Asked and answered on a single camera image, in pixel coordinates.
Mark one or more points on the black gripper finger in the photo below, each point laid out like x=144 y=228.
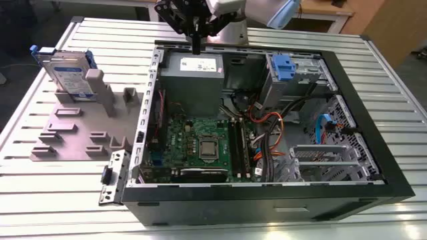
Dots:
x=220 y=25
x=168 y=12

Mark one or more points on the hard disk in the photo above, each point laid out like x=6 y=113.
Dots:
x=68 y=75

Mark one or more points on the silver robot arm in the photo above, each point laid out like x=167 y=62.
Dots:
x=234 y=32

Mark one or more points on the metal disk bay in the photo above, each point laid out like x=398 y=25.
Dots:
x=320 y=163

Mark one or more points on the blue drive latch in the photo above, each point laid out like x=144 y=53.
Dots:
x=283 y=67

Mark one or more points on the grey power supply unit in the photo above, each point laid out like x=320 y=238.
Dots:
x=190 y=92

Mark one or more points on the wooden desk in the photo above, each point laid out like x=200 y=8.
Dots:
x=320 y=10

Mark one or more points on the metal optical drive cage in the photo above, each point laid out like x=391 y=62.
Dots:
x=276 y=92

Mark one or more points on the silver CPU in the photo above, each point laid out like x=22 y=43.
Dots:
x=208 y=149

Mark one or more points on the black RAM slot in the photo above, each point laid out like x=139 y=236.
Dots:
x=246 y=150
x=235 y=150

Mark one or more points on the grey parts rack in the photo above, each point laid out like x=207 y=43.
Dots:
x=83 y=122

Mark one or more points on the green motherboard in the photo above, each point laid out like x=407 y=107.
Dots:
x=180 y=150

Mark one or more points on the wooden cabinet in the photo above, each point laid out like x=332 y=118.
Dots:
x=394 y=25

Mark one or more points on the CPU socket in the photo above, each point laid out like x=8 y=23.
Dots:
x=208 y=160

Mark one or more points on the black graphics card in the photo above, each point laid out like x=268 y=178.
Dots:
x=200 y=175

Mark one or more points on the black PC case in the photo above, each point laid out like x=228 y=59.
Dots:
x=234 y=207

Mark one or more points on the white desk frame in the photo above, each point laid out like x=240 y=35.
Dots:
x=154 y=13

